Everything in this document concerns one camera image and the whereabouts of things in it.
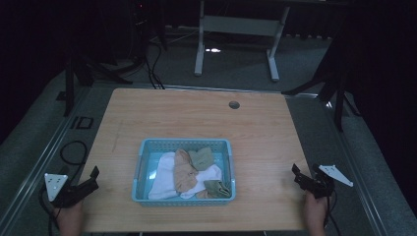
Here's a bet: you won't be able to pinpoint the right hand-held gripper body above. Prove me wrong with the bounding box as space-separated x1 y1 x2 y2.
304 163 355 200

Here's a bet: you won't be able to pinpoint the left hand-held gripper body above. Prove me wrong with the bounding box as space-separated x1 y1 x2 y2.
43 172 96 209

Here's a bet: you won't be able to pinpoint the person's left hand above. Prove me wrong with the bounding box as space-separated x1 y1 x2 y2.
53 199 85 236

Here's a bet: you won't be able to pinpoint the person's right hand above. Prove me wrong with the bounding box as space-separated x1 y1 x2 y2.
302 191 332 236

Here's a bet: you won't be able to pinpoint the light blue plastic basket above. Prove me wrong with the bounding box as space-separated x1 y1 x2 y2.
131 138 237 207

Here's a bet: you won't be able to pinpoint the white sock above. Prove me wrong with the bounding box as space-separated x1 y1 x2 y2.
148 150 223 201

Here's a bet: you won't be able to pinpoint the olive green sock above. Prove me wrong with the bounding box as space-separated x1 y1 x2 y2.
203 179 232 200

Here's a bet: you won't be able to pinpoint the beige sock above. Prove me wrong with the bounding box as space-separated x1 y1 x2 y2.
173 148 200 195

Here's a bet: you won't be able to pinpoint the black tripod stand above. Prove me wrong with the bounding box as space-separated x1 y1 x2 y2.
55 32 134 118
281 32 362 133

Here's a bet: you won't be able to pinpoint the pale green sock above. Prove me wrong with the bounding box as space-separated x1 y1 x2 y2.
187 147 215 172

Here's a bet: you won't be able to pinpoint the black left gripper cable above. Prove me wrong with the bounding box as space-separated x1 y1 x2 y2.
38 188 62 236

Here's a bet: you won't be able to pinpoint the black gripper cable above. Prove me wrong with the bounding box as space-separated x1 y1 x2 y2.
324 196 343 236
38 188 62 236

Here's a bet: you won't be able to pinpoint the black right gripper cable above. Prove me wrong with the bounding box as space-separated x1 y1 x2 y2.
324 196 343 236

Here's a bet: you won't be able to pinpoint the black looped floor cable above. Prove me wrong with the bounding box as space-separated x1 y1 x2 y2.
59 140 89 167

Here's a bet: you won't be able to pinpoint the black floor cables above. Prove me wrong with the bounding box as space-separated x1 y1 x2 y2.
144 42 166 90

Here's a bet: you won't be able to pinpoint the white desk frame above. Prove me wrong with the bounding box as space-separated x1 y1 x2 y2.
194 0 291 83

